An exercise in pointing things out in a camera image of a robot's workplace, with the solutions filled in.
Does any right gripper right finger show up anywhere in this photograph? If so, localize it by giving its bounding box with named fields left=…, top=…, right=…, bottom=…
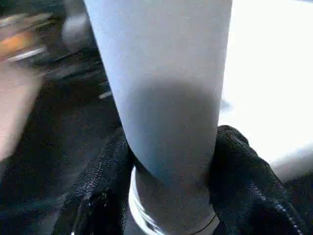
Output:
left=209, top=124, right=309, bottom=235

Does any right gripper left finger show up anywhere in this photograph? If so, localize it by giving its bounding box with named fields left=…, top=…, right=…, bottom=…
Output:
left=55, top=133, right=134, bottom=235

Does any white plastic table leg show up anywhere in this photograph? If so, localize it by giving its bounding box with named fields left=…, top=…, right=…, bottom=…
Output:
left=83, top=0, right=233, bottom=233

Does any white plastic table top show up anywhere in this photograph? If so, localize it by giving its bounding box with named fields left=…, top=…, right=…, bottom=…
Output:
left=129, top=0, right=313, bottom=235

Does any black work mat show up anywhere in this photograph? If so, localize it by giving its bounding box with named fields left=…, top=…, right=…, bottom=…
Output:
left=0, top=46, right=129, bottom=235

